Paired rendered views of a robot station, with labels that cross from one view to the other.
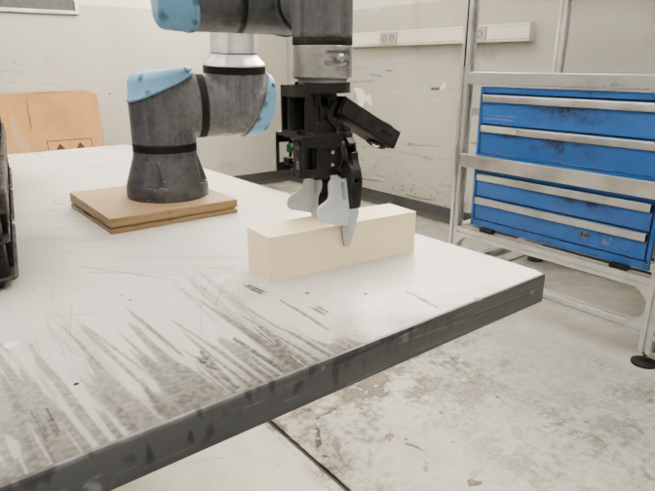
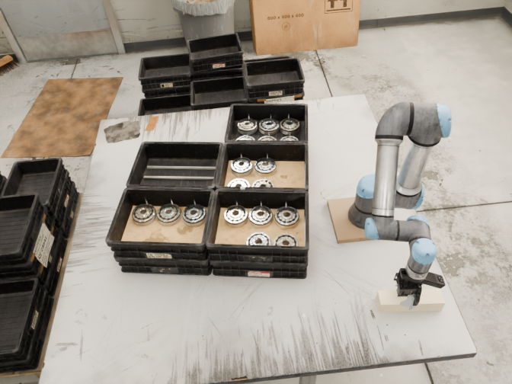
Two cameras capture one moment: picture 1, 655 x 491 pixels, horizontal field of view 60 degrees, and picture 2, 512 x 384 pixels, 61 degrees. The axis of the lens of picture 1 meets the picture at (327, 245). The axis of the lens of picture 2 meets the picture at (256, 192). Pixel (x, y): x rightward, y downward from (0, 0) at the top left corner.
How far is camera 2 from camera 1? 135 cm
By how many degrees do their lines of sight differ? 42
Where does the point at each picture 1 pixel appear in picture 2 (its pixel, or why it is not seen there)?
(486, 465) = (481, 339)
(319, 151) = (406, 291)
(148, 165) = (358, 214)
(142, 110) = (360, 200)
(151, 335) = (337, 328)
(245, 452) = not seen: hidden behind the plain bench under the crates
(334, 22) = (420, 270)
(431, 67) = not seen: outside the picture
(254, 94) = (411, 201)
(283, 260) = (385, 308)
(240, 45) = (410, 186)
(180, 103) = not seen: hidden behind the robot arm
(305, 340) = (375, 352)
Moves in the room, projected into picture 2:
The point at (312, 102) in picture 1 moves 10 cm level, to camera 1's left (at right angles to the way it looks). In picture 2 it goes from (408, 280) to (381, 267)
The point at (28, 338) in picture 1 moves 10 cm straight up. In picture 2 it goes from (308, 314) to (308, 302)
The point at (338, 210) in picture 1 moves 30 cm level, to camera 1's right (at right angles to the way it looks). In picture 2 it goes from (408, 303) to (493, 345)
